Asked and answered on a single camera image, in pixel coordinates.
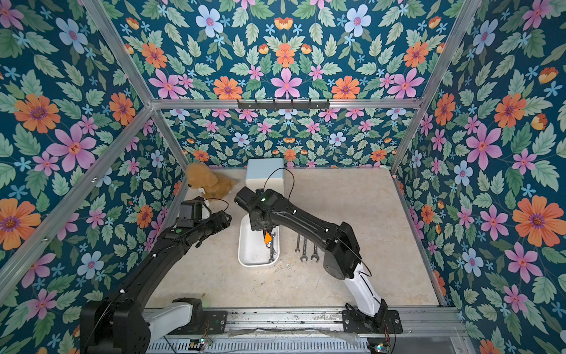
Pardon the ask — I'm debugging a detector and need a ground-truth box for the orange handled adjustable wrench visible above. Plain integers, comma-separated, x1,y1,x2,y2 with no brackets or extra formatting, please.
263,231,273,247

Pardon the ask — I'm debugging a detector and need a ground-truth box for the white plastic storage tray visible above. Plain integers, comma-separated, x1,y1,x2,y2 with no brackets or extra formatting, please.
238,215,280,268

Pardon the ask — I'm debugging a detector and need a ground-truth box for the silver end wrench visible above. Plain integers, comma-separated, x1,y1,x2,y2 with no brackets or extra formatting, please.
300,237,309,263

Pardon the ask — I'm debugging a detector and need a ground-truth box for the large silver wrench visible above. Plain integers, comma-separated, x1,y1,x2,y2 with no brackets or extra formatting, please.
310,244,319,263

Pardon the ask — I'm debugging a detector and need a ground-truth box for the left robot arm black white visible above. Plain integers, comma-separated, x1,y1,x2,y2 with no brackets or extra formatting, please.
80,211,232,353

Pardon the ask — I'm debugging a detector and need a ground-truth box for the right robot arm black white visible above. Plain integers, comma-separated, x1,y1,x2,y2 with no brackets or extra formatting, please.
234,187,389,332

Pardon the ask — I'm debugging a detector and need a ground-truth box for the brown plush teddy dog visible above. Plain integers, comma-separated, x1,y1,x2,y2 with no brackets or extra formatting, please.
186,162,237,199

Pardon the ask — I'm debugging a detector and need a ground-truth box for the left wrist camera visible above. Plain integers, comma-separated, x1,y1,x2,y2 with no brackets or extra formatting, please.
176,197,204,229

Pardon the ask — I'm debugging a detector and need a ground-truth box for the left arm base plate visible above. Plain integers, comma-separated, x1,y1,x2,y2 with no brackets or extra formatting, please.
170,309,228,335

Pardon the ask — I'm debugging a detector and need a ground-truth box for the black hook rail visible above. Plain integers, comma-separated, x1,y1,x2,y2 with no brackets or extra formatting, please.
237,99,330,111

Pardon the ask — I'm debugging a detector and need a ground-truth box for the aluminium front rail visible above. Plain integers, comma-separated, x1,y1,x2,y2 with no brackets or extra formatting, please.
142,303,476,353

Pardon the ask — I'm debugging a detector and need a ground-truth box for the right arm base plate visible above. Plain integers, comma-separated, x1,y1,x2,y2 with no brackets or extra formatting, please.
341,309,403,335

